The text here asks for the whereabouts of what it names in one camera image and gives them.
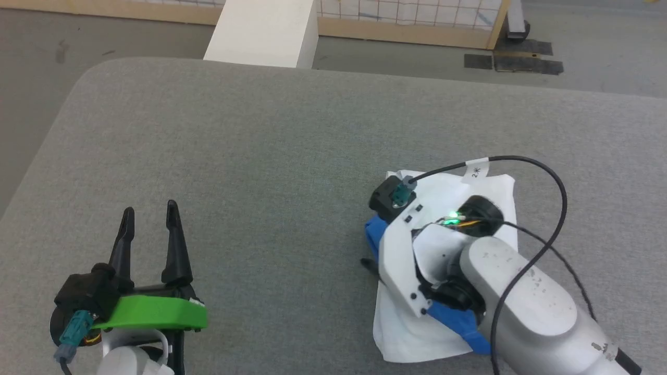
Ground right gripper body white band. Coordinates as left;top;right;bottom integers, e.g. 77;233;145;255
378;200;488;319

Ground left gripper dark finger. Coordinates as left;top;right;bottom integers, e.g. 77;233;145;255
161;199;195;287
108;207;135;279

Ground black floor tape strip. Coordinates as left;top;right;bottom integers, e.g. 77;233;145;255
497;39;554;57

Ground right cable white paper tag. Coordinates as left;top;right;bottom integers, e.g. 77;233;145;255
462;157;491;183

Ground white rectangular box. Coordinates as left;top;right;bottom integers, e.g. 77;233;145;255
203;0;319;70

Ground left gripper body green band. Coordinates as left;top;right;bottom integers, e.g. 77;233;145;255
93;283;208;375

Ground wooden frame with wire grid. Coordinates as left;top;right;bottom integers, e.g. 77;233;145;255
0;0;512;51

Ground large black floor tape patch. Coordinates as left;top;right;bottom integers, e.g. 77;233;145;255
493;55;565;76

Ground white and blue t-shirt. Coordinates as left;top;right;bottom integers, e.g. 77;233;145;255
363;169;518;363

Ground small black floor tape patch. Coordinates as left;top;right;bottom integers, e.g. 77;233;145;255
464;53;494;70

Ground grey post with black wheel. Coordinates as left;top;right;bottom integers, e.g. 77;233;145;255
504;0;532;42

